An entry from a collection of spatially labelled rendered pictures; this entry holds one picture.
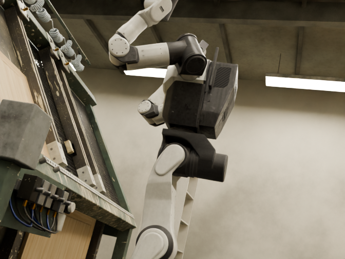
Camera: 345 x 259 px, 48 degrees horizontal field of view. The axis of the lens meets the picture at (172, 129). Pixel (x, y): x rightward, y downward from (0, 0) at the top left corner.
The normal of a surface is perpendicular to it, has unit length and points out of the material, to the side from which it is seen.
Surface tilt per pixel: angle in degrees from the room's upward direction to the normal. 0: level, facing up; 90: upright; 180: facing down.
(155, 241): 90
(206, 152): 90
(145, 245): 90
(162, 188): 114
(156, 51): 98
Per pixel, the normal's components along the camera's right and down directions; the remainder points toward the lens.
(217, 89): -0.14, -0.36
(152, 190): -0.11, 0.06
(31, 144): 0.96, 0.15
